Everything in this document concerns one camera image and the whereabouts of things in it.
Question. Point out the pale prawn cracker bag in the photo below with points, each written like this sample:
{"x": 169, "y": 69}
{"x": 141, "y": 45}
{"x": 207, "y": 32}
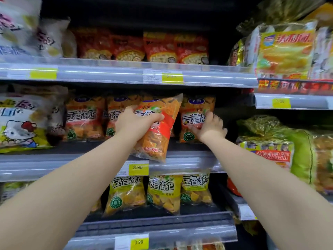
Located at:
{"x": 213, "y": 246}

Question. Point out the person's left hand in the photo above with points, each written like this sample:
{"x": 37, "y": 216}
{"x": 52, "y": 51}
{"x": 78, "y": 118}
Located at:
{"x": 132, "y": 124}

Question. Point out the person's right forearm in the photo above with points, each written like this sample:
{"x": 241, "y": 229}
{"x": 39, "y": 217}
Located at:
{"x": 275, "y": 190}

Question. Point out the gold brown pack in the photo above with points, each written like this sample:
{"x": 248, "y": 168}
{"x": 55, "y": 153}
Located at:
{"x": 236, "y": 53}

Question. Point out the row of yellow snack packets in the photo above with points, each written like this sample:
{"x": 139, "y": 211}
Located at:
{"x": 161, "y": 190}

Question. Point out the grey store shelving unit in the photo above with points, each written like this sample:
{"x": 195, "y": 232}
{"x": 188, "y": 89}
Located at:
{"x": 104, "y": 75}

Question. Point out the red panda print bag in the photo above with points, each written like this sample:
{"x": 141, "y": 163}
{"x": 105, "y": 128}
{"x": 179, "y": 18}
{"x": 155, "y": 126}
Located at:
{"x": 127, "y": 49}
{"x": 192, "y": 50}
{"x": 160, "y": 48}
{"x": 92, "y": 44}

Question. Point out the white chips bag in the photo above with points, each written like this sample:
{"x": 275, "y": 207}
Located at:
{"x": 23, "y": 122}

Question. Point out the green yellow bag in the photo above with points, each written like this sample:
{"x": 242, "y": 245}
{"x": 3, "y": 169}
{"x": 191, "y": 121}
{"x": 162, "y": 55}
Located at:
{"x": 304, "y": 158}

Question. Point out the person's right hand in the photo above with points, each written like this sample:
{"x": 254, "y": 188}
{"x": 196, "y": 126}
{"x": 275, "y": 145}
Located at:
{"x": 212, "y": 130}

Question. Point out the red yellow multipack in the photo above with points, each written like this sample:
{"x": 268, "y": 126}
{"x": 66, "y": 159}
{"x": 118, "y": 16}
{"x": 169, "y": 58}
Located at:
{"x": 265, "y": 143}

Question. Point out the white printed snack package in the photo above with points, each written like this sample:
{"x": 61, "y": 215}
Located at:
{"x": 57, "y": 114}
{"x": 13, "y": 191}
{"x": 50, "y": 39}

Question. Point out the person's left forearm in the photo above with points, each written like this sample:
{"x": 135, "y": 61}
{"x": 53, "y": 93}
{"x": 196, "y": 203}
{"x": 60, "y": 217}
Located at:
{"x": 59, "y": 195}

